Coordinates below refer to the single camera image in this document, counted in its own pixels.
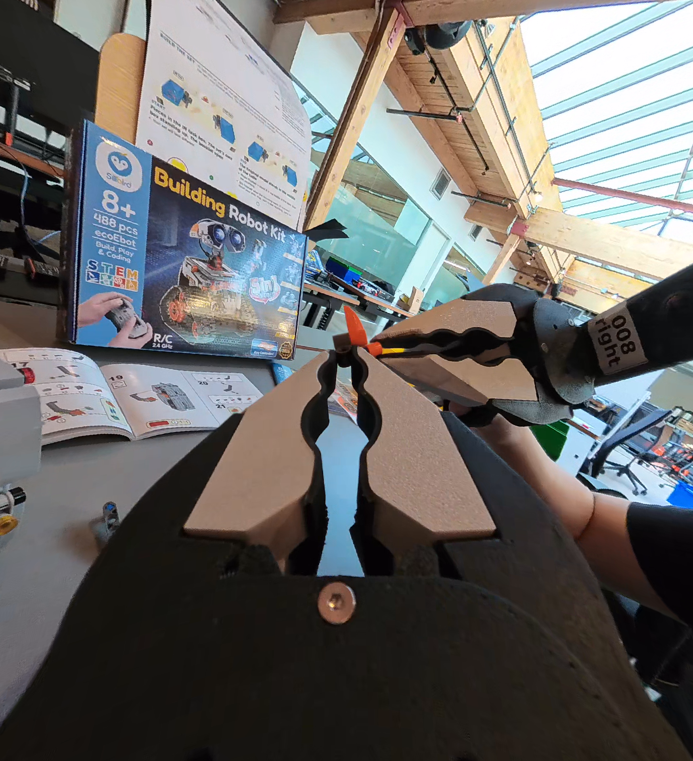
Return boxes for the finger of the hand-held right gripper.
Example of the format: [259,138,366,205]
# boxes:
[381,348,540,410]
[372,299,519,360]

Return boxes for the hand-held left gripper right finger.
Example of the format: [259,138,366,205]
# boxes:
[349,346,498,576]

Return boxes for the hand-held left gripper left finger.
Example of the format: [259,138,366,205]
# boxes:
[183,350,339,576]

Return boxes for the grey angled beam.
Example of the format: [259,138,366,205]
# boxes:
[89,502,123,547]

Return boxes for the person's right forearm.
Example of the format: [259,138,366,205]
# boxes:
[522,452,692,622]

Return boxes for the person's right hand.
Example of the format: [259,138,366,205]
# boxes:
[476,415,548,484]

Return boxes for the orange sticker sheet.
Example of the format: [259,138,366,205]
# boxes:
[327,380,360,424]

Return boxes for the long wooden table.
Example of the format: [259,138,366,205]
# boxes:
[302,279,419,334]

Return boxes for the black office chair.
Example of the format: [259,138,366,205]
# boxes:
[578,407,674,498]

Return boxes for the open instruction booklet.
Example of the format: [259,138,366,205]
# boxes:
[0,348,264,447]

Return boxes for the robot kit box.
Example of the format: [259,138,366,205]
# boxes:
[58,119,310,361]

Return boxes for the wooden column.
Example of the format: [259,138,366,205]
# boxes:
[304,9,407,231]

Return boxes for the grey robot model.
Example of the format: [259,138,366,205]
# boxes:
[0,352,44,576]

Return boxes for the printed instruction board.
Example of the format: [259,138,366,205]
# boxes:
[96,0,313,233]

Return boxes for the black computer monitor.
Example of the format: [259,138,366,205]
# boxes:
[0,0,100,140]

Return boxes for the blue cable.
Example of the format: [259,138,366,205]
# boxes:
[18,169,62,246]

